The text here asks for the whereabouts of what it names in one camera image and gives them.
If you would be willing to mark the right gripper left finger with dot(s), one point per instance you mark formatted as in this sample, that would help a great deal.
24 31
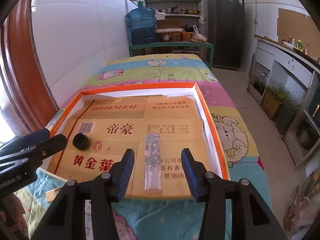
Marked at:
65 218

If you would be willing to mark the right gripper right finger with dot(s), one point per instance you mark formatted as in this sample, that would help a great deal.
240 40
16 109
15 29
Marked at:
251 216

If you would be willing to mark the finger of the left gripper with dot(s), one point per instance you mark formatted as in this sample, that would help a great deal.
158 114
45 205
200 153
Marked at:
46 148
19 143

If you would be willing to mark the glitter floral lighter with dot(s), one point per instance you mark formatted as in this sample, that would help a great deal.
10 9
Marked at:
153 178

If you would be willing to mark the black bottle cap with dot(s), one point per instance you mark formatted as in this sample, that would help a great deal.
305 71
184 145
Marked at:
80 141

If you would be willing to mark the gold rectangular lighter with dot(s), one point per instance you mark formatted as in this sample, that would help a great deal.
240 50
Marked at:
51 194

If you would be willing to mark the golden cardboard liner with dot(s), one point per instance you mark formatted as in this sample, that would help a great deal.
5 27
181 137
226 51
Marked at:
113 125

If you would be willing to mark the shallow orange-rimmed box tray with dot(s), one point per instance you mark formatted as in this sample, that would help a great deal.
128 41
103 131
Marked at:
216 156

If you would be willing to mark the potted green plant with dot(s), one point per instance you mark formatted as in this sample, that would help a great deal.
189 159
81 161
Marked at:
279 107

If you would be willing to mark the white kitchen counter cabinet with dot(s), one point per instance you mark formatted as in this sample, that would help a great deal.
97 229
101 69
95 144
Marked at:
273 64

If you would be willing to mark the green side table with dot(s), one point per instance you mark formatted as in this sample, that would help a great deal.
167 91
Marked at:
172 44

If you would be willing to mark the plastic bag of food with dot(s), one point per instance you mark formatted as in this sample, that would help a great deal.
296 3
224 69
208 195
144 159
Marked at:
198 37

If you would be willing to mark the blue water jug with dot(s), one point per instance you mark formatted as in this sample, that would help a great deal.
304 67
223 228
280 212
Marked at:
142 24

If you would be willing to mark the black refrigerator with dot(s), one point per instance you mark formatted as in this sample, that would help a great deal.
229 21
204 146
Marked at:
226 30

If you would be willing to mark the white shelving rack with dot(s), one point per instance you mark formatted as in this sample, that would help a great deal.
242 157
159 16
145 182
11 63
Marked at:
187 12

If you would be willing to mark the red wooden door frame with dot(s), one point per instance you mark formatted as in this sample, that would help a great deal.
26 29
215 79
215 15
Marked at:
28 104

